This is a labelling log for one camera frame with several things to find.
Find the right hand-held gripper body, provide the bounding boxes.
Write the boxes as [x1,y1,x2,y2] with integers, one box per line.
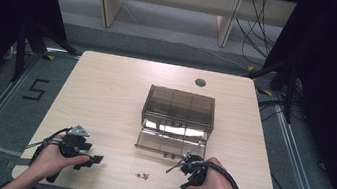
[163,137,215,189]

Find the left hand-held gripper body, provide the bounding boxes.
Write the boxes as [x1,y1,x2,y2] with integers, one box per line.
[57,122,96,172]

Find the person's right hand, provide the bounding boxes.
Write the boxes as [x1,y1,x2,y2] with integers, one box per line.
[185,153,242,189]

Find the person's left hand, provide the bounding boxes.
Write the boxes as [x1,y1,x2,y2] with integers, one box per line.
[27,136,93,188]

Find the smoky transparent open drawer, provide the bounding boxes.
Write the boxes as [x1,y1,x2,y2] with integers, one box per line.
[132,125,210,165]

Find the small brown object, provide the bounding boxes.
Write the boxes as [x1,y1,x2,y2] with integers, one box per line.
[134,170,151,182]

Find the grey tape strip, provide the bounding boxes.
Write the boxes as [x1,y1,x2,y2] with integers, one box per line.
[4,154,32,173]

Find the smoky transparent drawer cabinet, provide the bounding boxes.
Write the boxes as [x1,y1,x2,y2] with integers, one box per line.
[137,82,219,146]

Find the black metal stand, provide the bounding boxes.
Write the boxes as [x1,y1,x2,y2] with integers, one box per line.
[239,51,301,125]
[9,17,84,92]

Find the yellow black tape marker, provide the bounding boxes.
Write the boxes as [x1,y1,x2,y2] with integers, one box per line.
[256,88,275,98]

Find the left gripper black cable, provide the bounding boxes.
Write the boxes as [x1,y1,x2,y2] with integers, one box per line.
[23,121,72,172]

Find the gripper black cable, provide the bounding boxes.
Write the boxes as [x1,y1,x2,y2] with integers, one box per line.
[23,121,72,172]
[198,160,247,189]

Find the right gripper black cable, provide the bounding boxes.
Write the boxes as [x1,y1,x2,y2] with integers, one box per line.
[198,160,247,189]

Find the grey table cable grommet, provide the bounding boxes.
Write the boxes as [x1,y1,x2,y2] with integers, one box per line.
[194,76,208,89]

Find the black floor cables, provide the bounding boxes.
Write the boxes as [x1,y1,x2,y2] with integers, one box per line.
[253,96,310,130]

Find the black hanging cables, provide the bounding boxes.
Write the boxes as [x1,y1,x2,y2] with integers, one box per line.
[229,0,284,70]

